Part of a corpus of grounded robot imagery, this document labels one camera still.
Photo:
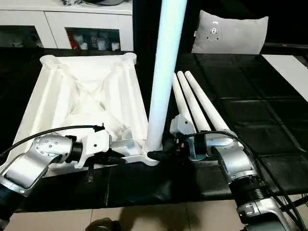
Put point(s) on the white plastic table top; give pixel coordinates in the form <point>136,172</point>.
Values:
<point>60,96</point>

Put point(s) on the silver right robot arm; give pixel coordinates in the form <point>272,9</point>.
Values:
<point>235,158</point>

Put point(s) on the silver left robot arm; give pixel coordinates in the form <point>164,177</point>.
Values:
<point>43,154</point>

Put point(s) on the dark robot foot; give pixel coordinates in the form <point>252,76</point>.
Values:
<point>103,225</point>

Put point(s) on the black work mat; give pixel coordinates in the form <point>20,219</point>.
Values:
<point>252,108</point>

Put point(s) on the small white cup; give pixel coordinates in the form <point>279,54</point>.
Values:
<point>83,45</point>
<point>115,46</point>

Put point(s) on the red box in cabinet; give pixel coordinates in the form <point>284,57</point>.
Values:
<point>71,41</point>

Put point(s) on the grey cushion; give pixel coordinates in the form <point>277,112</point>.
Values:
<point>235,36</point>

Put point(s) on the tall black cabinet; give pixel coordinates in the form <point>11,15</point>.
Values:
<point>149,24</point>

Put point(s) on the white flat board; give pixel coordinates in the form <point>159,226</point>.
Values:
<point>288,69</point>

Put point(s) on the black bar with red mark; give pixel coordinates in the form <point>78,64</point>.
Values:
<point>286,44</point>

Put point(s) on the white cabinet with glass doors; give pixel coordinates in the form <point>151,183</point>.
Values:
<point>55,19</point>

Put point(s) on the round grey appliance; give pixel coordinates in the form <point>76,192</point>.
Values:
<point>103,2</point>

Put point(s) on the black clutter pile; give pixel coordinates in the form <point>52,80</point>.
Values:
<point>71,2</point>

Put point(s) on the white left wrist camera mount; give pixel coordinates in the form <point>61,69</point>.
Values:
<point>96,144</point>

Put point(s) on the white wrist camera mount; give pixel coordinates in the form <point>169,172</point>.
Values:
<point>96,144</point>
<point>183,124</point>

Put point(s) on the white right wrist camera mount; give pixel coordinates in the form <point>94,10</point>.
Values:
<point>183,124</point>

